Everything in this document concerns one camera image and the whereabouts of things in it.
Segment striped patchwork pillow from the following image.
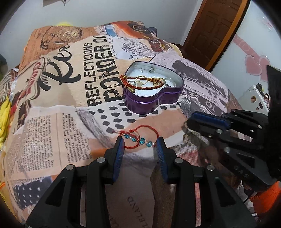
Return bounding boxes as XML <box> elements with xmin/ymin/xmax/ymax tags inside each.
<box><xmin>0</xmin><ymin>68</ymin><xmax>19</xmax><ymax>103</ymax></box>

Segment silver earrings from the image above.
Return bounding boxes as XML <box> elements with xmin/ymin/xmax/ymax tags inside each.
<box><xmin>140</xmin><ymin>66</ymin><xmax>155</xmax><ymax>73</ymax></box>

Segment newspaper print bed blanket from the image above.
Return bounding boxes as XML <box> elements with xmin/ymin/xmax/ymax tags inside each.
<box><xmin>1</xmin><ymin>20</ymin><xmax>241</xmax><ymax>223</ymax></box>

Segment white wardrobe sliding door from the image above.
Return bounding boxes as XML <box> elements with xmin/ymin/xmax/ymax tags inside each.
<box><xmin>212</xmin><ymin>1</ymin><xmax>280</xmax><ymax>96</ymax></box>

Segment yellow cartoon blanket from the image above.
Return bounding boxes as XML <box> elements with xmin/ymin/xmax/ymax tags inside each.
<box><xmin>0</xmin><ymin>96</ymin><xmax>11</xmax><ymax>147</ymax></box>

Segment red string blue bead bracelet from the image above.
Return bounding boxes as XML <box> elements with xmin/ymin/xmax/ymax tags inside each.
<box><xmin>114</xmin><ymin>124</ymin><xmax>159</xmax><ymax>150</ymax></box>

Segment dark grey pillow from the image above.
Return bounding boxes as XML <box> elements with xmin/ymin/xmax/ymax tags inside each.
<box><xmin>0</xmin><ymin>55</ymin><xmax>8</xmax><ymax>74</ymax></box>

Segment brown wooden door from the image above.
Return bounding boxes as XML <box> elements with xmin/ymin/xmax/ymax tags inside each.
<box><xmin>182</xmin><ymin>0</ymin><xmax>249</xmax><ymax>70</ymax></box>

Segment purple heart-shaped tin box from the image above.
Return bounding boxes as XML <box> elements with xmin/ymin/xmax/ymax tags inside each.
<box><xmin>120</xmin><ymin>61</ymin><xmax>184</xmax><ymax>115</ymax></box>

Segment red gold braided bracelet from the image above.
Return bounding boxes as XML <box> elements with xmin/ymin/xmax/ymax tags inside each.
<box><xmin>119</xmin><ymin>75</ymin><xmax>165</xmax><ymax>93</ymax></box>

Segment yellow pillow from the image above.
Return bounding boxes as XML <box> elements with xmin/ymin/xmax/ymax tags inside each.
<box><xmin>57</xmin><ymin>22</ymin><xmax>72</xmax><ymax>27</ymax></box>

